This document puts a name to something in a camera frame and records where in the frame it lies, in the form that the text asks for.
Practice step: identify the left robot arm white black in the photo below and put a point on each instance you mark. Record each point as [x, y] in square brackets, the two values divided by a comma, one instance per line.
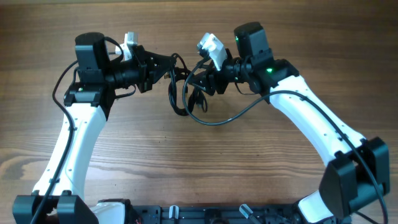
[58, 196]

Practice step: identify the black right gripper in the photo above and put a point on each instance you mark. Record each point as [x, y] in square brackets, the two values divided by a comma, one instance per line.
[211, 79]

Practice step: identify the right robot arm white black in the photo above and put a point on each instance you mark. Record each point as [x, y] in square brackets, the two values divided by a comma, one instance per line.
[357, 168]

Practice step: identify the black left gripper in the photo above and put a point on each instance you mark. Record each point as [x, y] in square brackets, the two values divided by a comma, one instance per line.
[150, 73]

